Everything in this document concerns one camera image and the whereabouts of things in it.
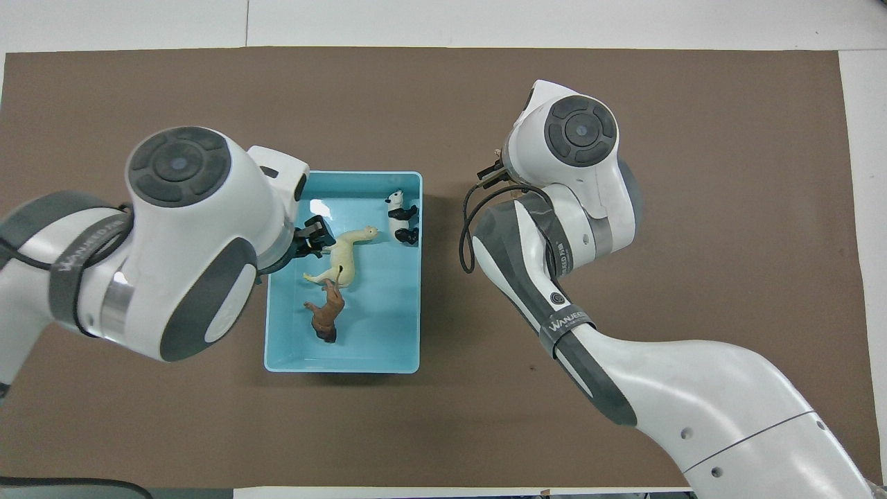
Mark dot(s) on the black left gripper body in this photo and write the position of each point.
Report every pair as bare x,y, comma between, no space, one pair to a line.
303,242

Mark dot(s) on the cream white horse toy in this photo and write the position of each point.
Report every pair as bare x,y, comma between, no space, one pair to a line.
344,260

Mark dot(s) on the brown lion toy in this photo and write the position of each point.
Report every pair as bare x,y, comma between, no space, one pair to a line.
327,315

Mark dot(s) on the black white panda toy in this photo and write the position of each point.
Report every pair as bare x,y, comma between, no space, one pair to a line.
400,218

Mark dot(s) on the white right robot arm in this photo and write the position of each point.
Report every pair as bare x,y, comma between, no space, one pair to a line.
624,374

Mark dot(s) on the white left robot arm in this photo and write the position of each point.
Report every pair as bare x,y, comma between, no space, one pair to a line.
187,242

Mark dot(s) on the light blue storage box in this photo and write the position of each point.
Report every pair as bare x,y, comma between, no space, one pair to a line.
388,326

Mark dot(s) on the brown table mat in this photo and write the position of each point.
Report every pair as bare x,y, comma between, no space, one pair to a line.
443,104

